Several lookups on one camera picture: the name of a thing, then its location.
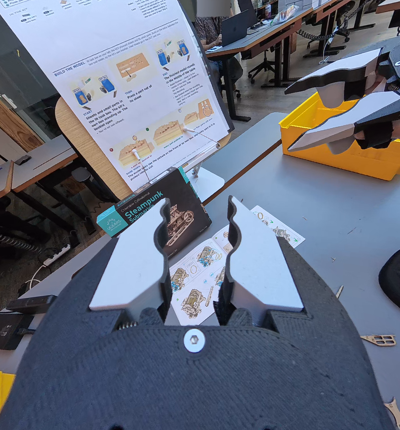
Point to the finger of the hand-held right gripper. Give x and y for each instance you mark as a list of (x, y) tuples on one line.
[(337, 67), (324, 136)]

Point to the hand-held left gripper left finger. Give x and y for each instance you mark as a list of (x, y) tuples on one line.
[(129, 268)]

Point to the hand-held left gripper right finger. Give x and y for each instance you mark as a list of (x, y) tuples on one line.
[(263, 268)]

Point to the illustrated instruction booklet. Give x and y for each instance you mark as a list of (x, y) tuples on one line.
[(200, 268)]

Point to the black model kit box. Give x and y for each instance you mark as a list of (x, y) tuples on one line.
[(143, 205)]

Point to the black office chair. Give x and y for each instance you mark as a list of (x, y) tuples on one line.
[(270, 72)]

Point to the white power strip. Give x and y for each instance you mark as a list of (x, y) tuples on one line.
[(57, 254)]

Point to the black rectangular device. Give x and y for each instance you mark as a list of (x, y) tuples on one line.
[(32, 302)]

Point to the black laptop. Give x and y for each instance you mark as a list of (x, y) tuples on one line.
[(233, 30)]

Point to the triangular lattice wood scrap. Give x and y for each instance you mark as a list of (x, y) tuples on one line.
[(371, 338)]

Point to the black power adapter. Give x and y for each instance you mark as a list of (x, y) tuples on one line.
[(5, 331)]

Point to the small black desk object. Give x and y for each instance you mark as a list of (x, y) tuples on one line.
[(22, 160)]

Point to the small notched wood scrap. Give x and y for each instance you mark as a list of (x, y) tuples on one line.
[(397, 415)]

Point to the white instruction sheet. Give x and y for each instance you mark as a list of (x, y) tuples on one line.
[(119, 67)]

